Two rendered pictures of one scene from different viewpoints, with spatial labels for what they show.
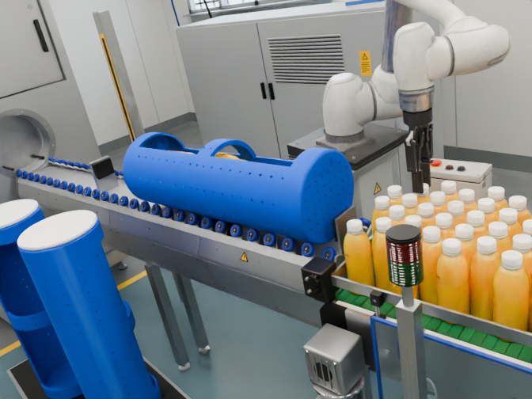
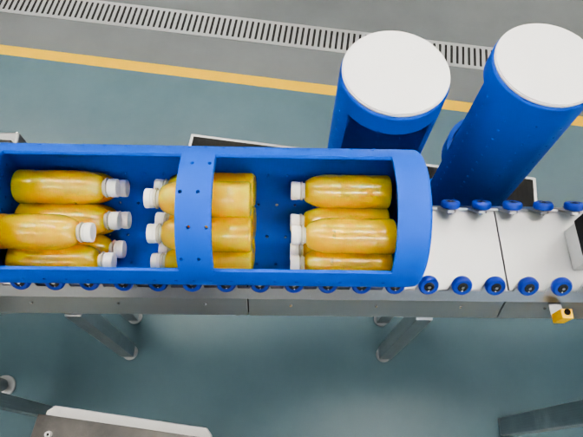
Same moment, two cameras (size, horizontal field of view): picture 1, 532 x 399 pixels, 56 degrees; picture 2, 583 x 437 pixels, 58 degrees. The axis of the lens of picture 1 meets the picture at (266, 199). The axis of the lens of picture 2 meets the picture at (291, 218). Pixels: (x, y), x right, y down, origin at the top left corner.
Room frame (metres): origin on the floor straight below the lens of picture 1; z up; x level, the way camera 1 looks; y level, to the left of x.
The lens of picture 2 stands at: (2.08, -0.10, 2.08)
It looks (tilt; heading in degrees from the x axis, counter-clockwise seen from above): 65 degrees down; 132
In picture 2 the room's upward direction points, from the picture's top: 3 degrees clockwise
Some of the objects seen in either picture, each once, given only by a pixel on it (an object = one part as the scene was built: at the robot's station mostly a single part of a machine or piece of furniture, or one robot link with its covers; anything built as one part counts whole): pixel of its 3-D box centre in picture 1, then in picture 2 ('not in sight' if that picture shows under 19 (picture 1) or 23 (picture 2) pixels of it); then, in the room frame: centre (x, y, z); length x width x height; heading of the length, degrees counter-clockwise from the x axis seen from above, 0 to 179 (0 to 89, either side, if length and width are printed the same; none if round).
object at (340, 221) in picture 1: (345, 229); not in sight; (1.30, -0.22, 0.99); 0.10 x 0.02 x 0.12; 135
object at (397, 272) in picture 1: (405, 266); not in sight; (0.77, -0.23, 1.18); 0.06 x 0.06 x 0.05
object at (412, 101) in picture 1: (416, 97); not in sight; (1.26, -0.44, 1.36); 0.09 x 0.09 x 0.06
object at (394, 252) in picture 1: (404, 245); not in sight; (0.77, -0.23, 1.23); 0.06 x 0.06 x 0.04
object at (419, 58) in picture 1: (419, 55); not in sight; (1.26, -0.45, 1.47); 0.13 x 0.11 x 0.16; 90
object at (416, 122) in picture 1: (418, 124); not in sight; (1.26, -0.44, 1.28); 0.08 x 0.07 x 0.09; 135
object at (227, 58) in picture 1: (297, 110); not in sight; (3.77, -0.37, 0.72); 2.15 x 0.54 x 1.45; 37
